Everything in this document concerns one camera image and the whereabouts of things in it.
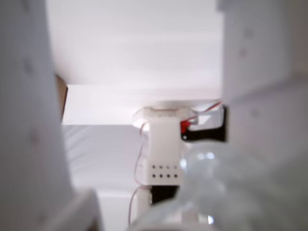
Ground white cloth backdrop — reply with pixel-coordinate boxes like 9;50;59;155
61;124;151;191

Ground red servo wire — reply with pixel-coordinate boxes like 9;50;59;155
134;122;150;186

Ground red white base wires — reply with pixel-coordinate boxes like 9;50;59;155
180;101;224;133

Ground black table clamp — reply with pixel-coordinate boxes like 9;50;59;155
180;105;229;143

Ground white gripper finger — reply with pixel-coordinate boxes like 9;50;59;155
0;0;104;231
218;0;308;154

